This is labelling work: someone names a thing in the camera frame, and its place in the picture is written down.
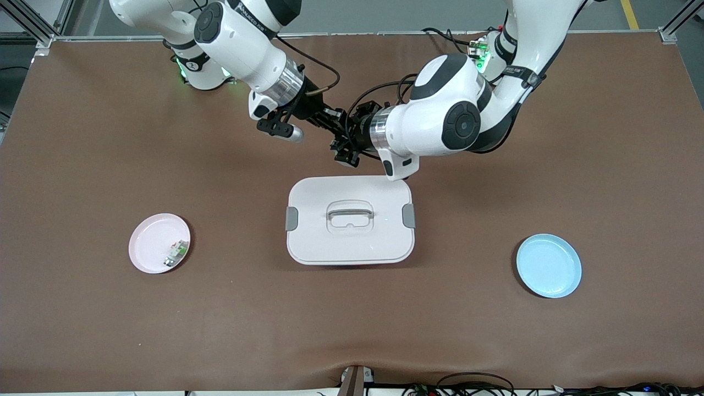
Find black cable loop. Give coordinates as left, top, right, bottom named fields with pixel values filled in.
left=404, top=372, right=516, bottom=396

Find pink round plate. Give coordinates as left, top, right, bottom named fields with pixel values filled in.
left=128, top=213, right=191, bottom=274

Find black base cable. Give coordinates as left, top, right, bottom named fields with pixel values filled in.
left=421, top=27, right=477, bottom=57

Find aluminium frame post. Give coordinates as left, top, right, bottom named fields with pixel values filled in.
left=10, top=0, right=73, bottom=48
left=659, top=0, right=704, bottom=45

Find black cable bundle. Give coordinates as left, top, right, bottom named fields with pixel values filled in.
left=550, top=382, right=704, bottom=396

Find green white switch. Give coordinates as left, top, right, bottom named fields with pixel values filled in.
left=163, top=240, right=190, bottom=269

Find white lidded storage box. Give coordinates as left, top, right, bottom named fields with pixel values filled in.
left=285, top=175, right=416, bottom=267

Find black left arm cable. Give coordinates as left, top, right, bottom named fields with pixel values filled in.
left=345, top=71, right=420, bottom=120

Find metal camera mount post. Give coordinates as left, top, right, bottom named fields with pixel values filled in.
left=338, top=365, right=376, bottom=396

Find light blue round plate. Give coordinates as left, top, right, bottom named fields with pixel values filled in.
left=516, top=233, right=582, bottom=299

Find grey box lid handle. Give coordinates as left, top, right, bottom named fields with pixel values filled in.
left=327, top=205, right=375, bottom=220

